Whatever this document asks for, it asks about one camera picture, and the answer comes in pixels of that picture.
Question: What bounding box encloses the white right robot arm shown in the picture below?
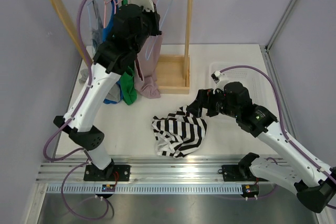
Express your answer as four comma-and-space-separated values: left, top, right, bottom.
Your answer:
186, 82, 335, 213

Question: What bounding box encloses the green tank top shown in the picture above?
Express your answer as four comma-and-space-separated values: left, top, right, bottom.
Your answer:
119, 0, 138, 106

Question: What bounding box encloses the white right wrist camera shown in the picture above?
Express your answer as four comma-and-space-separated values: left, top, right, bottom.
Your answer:
211, 70, 229, 93

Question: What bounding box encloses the aluminium mounting rail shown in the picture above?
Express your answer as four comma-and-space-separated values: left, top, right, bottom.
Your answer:
35, 155, 321, 184

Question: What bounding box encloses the white slotted cable duct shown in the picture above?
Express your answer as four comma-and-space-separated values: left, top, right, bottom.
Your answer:
47, 184, 243, 195

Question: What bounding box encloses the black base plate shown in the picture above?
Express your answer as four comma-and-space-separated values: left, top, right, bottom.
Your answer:
83, 164, 131, 182
221, 164, 256, 182

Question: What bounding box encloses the grey tank top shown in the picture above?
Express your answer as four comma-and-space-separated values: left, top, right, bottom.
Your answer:
87, 0, 123, 104

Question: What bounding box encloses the mauve pink tank top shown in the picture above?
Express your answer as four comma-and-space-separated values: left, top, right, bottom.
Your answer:
134, 34, 163, 99

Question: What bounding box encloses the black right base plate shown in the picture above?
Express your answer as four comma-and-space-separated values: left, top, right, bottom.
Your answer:
221, 164, 256, 182

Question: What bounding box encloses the blue tank top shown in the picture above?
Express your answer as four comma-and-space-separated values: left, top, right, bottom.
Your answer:
102, 0, 123, 104

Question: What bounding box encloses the pink hanger under blue top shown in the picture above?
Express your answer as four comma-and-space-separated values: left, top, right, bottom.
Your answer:
103, 0, 108, 28

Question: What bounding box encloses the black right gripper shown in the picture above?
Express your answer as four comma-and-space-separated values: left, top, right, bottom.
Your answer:
186, 86, 240, 119

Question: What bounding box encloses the pink hanger under green top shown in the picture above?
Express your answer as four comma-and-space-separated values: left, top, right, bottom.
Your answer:
110, 0, 117, 15

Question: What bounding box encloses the white perforated plastic basket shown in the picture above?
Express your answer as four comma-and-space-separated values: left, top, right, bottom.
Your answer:
206, 61, 267, 106

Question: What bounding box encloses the aluminium corner frame post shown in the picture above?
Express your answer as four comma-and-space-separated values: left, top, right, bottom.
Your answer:
265, 0, 298, 53

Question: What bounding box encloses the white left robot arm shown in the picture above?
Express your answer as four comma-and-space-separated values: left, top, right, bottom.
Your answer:
54, 4, 162, 181

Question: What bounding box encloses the black white striped tank top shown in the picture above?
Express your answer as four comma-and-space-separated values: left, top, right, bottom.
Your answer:
151, 106, 207, 159

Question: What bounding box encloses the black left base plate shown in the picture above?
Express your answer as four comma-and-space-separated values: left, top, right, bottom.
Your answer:
83, 164, 131, 182

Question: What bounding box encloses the light blue hanger far left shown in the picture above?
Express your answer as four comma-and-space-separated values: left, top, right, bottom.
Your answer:
87, 0, 95, 29

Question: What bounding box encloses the light blue wire hanger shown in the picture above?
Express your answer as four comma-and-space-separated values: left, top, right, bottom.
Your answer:
143, 0, 180, 61

